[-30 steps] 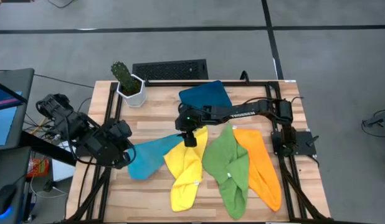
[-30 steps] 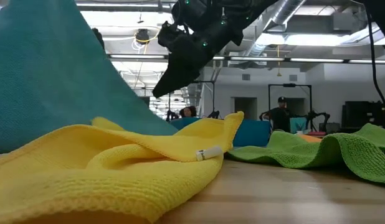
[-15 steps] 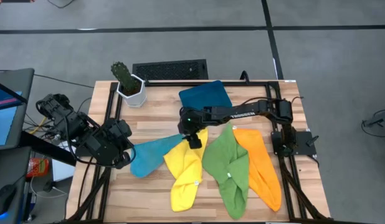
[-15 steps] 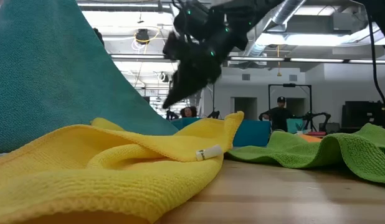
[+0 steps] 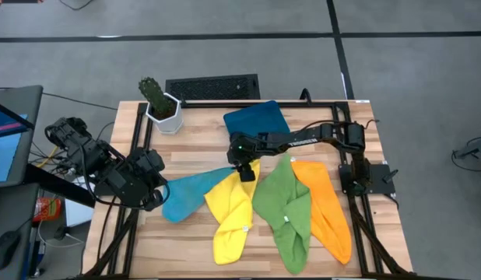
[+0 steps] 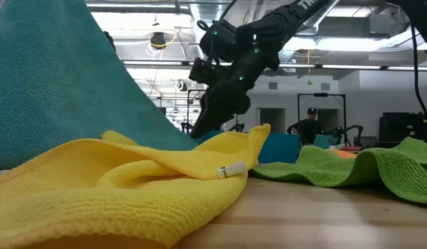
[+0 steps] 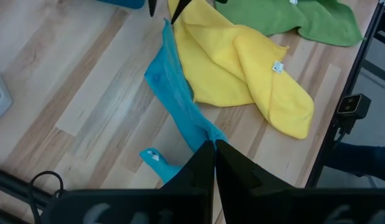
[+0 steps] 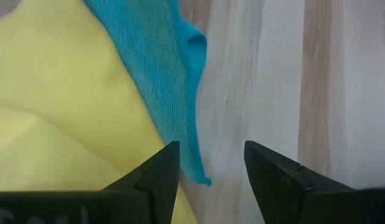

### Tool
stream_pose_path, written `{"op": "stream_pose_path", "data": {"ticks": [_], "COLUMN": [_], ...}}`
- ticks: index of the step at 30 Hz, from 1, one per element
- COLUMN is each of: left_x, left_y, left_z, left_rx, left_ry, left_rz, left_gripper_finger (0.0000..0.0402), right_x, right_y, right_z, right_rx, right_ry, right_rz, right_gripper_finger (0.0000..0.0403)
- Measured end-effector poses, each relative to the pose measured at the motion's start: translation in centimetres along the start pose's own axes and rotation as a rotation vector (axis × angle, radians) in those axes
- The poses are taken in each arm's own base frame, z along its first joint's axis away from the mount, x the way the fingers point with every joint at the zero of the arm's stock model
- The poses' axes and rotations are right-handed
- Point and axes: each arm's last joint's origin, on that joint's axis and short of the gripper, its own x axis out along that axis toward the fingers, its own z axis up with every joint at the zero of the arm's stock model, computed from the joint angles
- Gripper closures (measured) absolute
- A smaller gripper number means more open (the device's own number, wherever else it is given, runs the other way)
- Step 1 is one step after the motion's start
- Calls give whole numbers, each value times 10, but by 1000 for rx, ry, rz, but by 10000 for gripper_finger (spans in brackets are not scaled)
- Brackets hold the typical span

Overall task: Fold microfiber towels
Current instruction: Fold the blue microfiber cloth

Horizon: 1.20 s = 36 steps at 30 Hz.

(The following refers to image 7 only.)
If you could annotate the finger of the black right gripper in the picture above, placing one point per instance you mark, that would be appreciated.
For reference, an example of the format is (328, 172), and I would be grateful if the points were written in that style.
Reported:
(152, 6)
(181, 7)

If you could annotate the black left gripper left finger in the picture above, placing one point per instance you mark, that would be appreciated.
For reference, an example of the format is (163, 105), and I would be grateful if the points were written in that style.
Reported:
(192, 186)

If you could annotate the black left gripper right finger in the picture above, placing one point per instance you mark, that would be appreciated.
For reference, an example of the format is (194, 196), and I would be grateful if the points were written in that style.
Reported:
(242, 186)

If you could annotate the yellow microfiber towel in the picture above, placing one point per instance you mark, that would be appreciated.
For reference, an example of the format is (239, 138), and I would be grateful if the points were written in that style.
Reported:
(217, 62)

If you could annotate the blue microfiber towel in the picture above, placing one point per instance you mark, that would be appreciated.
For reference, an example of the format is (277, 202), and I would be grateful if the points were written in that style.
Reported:
(173, 93)

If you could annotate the green microfiber towel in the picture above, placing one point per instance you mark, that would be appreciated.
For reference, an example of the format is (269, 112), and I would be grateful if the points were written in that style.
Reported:
(273, 15)

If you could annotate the blue plastic bin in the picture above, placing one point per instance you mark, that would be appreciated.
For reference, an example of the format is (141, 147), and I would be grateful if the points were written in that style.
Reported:
(124, 3)

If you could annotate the person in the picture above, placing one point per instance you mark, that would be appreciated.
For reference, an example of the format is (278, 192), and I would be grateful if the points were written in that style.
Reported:
(367, 161)

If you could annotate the white hexagonal plant pot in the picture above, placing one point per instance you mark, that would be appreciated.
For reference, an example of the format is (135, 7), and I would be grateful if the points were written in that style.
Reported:
(1, 99)

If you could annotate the small black table camera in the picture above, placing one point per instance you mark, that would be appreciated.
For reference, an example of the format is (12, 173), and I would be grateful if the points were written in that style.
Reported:
(353, 105)

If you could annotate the black aluminium table frame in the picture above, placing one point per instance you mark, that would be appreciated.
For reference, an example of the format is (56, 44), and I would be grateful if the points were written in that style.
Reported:
(359, 62)

